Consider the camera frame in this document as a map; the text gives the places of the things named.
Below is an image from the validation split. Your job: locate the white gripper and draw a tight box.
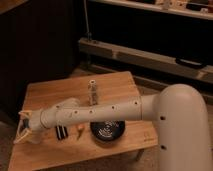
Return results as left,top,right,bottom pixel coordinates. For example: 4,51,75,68
14,110,44,144

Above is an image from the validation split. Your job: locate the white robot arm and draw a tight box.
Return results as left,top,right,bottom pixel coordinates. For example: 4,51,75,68
14,84,213,171

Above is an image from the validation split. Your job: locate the black white striped block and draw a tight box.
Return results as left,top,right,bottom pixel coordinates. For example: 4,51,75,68
55,126,68,140

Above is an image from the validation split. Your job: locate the wooden side table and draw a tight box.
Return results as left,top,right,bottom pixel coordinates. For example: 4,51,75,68
8,72,158,171

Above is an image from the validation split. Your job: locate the orange carrot toy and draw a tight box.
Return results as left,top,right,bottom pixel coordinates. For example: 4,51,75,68
77,124,85,140

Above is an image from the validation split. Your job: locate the black patterned bowl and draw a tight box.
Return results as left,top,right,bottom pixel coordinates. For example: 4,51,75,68
90,121,125,142

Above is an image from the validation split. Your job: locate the thin metal pole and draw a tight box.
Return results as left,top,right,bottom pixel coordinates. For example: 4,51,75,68
83,0,92,41

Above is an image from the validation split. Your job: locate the long wooden bench shelf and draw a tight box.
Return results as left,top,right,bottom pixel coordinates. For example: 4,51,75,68
78,38,213,84

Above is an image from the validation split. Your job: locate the upper wall shelf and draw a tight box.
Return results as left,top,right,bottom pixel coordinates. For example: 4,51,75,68
89,0,213,21

